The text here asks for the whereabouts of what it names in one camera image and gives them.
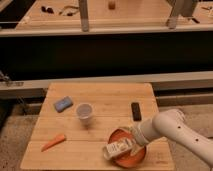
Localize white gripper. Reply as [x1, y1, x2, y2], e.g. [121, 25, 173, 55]
[127, 125, 146, 154]

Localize white labelled bottle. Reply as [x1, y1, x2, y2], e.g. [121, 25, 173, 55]
[102, 138, 135, 160]

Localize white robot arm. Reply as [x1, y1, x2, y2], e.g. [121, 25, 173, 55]
[130, 109, 213, 169]

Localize orange ceramic bowl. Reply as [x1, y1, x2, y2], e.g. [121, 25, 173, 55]
[107, 128, 146, 168]

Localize black rectangular block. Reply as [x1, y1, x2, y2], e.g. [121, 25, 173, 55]
[131, 102, 142, 121]

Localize clear plastic cup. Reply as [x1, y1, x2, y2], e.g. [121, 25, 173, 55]
[76, 103, 93, 126]

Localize wooden board platform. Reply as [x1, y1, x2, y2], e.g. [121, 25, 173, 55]
[21, 83, 174, 171]

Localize orange carrot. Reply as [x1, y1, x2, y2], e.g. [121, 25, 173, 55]
[41, 134, 66, 152]

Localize blue sponge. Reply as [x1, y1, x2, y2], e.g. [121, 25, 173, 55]
[54, 97, 73, 113]

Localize small orange background object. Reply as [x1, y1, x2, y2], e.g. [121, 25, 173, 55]
[108, 0, 116, 10]

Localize grey metal post right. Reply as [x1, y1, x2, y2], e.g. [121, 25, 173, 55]
[166, 0, 185, 29]

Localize grey metal post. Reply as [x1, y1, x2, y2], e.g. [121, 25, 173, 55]
[166, 0, 185, 29]
[78, 0, 89, 32]

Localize grey metal post left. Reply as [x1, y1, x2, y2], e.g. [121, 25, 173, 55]
[78, 0, 89, 32]

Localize dark cables on far table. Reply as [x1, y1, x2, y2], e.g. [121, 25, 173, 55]
[40, 4, 80, 17]

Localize metal clamp at left rail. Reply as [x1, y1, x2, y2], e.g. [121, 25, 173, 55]
[0, 70, 23, 87]

